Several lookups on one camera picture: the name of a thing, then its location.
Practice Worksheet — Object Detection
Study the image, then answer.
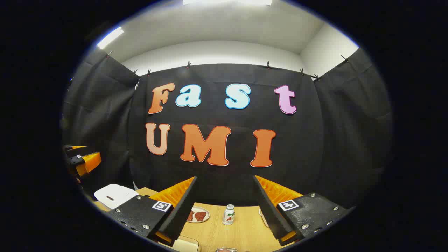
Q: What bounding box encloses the black backdrop cloth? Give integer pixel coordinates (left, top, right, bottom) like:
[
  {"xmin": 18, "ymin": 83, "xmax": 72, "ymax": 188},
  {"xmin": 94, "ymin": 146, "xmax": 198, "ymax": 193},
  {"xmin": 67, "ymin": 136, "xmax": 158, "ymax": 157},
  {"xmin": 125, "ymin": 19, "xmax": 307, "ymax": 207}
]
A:
[{"xmin": 61, "ymin": 47, "xmax": 394, "ymax": 210}]

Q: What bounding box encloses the row of black cloth clips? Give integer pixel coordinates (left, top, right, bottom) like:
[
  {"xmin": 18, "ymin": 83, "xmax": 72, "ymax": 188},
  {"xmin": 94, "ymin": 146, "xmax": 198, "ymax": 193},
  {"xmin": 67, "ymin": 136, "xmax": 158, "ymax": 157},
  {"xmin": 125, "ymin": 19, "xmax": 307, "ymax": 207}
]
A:
[{"xmin": 106, "ymin": 51, "xmax": 349, "ymax": 82}]

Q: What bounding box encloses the ceiling light panel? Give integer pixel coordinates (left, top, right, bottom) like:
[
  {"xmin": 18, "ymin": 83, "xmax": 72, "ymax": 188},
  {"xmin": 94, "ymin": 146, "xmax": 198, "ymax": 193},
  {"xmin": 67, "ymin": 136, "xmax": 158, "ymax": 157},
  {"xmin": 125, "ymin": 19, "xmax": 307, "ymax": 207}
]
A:
[{"xmin": 97, "ymin": 27, "xmax": 125, "ymax": 50}]

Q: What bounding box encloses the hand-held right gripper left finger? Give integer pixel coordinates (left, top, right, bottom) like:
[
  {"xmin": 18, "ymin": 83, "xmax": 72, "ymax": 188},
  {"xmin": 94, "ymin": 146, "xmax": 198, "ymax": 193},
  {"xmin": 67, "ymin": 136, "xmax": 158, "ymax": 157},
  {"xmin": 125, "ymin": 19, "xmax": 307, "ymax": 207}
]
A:
[{"xmin": 108, "ymin": 176, "xmax": 198, "ymax": 247}]

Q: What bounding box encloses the white rice cooker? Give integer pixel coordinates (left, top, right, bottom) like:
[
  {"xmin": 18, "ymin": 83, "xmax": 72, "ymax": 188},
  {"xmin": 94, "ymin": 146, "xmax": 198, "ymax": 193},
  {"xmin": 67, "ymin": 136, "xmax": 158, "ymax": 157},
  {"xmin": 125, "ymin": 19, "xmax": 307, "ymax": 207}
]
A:
[{"xmin": 94, "ymin": 184, "xmax": 139, "ymax": 210}]

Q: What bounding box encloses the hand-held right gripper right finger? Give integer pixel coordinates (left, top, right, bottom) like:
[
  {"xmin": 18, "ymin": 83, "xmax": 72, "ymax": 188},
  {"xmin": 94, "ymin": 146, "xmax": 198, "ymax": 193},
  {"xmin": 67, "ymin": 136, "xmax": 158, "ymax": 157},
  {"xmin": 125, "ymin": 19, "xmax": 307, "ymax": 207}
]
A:
[{"xmin": 252, "ymin": 175, "xmax": 356, "ymax": 247}]

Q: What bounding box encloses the cream rice container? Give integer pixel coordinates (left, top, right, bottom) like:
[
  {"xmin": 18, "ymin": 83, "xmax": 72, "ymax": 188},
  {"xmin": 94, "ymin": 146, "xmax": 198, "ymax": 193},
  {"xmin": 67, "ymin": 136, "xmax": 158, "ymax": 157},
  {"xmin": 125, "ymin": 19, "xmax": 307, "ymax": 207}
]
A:
[{"xmin": 171, "ymin": 235, "xmax": 201, "ymax": 252}]

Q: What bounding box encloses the white plate with meat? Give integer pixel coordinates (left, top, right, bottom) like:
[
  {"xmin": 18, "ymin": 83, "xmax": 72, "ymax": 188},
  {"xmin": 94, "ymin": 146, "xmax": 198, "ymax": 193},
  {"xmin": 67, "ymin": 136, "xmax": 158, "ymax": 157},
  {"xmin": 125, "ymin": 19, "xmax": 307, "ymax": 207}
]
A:
[{"xmin": 185, "ymin": 206, "xmax": 210, "ymax": 223}]

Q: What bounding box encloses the white drink bottle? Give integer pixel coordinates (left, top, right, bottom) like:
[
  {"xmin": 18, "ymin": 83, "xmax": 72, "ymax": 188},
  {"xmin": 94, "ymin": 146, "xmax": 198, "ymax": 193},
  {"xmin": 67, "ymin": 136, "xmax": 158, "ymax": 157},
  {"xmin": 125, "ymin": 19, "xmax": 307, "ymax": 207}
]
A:
[{"xmin": 223, "ymin": 204, "xmax": 236, "ymax": 225}]

